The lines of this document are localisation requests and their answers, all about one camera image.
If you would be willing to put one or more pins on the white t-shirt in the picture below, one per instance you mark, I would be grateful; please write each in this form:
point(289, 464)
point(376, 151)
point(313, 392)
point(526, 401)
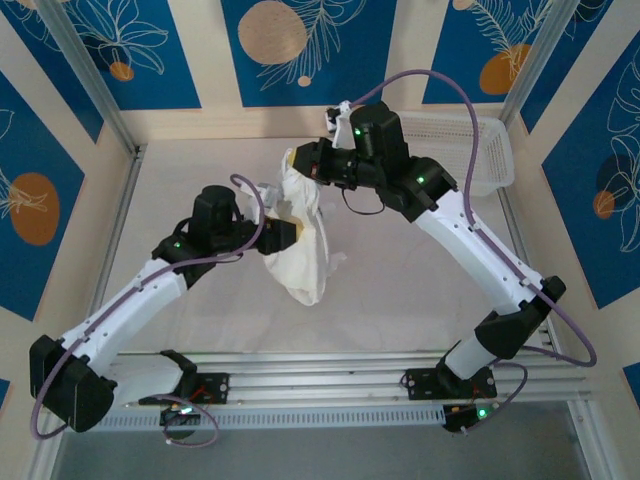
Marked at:
point(302, 250)

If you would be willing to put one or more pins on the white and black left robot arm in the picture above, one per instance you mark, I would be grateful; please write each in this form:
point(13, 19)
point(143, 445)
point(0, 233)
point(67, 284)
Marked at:
point(125, 305)

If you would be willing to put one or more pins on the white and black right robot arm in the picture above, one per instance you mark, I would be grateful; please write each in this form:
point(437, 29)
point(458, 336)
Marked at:
point(480, 250)

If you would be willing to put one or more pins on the white perforated plastic basket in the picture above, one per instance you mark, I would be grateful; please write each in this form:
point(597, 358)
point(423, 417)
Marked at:
point(490, 150)

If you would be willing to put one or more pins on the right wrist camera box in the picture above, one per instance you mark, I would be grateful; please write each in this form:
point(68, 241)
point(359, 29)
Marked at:
point(342, 125)

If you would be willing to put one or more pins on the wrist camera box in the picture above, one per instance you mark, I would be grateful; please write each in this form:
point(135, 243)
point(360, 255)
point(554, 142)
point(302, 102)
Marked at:
point(268, 193)
point(342, 125)

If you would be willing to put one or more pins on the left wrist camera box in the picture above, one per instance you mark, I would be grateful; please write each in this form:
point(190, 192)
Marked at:
point(268, 193)

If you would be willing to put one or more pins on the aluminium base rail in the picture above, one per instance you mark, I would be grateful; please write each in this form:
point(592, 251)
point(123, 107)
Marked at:
point(310, 380)

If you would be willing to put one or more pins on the aluminium corner post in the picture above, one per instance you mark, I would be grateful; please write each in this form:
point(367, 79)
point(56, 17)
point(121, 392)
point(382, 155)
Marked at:
point(537, 60)
point(90, 75)

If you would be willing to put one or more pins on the aluminium frame profile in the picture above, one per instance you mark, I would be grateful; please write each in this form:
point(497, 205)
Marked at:
point(590, 450)
point(42, 460)

